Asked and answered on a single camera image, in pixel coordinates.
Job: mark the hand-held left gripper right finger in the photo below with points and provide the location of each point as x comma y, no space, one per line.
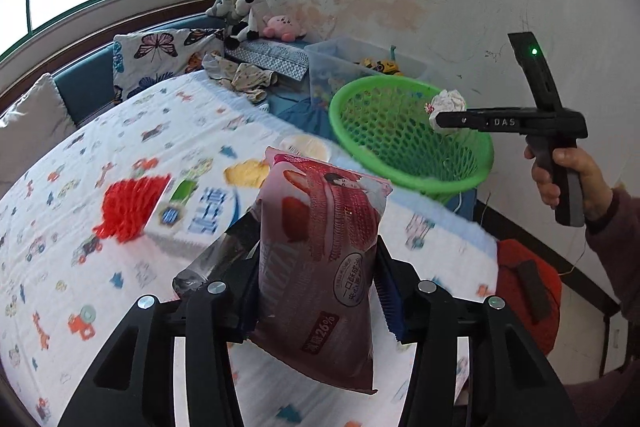
391,302

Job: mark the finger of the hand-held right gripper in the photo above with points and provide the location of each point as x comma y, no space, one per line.
452,121

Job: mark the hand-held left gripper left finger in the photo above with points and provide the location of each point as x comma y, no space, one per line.
240,272

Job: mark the paper ball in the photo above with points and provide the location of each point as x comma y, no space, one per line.
447,101

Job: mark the green plastic basket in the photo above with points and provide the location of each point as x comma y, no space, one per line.
380,122

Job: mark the pink snack bag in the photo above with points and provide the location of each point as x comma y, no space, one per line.
320,257

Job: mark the person's right forearm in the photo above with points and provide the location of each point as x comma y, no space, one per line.
622,247

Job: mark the person's right hand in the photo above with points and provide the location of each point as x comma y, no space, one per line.
592,187

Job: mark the clear plastic wrapper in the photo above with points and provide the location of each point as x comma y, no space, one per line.
205,267

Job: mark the blue white packet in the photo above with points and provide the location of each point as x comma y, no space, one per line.
210,212

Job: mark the yellow toy vehicles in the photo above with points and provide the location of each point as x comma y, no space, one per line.
385,67

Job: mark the red stool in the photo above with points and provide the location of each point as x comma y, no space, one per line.
510,287

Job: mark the clear storage bin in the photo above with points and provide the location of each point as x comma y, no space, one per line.
330,57

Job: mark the black block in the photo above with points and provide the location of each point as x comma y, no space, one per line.
532,292

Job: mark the blue cloth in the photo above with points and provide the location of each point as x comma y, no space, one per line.
300,112

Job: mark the grey patterned cushion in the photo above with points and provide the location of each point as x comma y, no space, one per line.
275,57

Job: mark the pink plush toy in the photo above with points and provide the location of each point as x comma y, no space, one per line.
285,28

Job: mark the cream printed cloth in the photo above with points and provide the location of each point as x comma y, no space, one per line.
245,77

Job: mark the cow plush toy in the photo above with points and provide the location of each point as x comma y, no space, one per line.
252,14

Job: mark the large butterfly print pillow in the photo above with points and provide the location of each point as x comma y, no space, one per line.
155,57

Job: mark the person's dark clothing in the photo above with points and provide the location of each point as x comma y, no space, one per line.
605,402

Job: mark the blue sofa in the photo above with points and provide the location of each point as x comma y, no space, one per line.
82,87

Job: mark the grey plush toy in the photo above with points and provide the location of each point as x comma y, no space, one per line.
225,4

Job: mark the white pillow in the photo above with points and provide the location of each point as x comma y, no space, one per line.
35,112

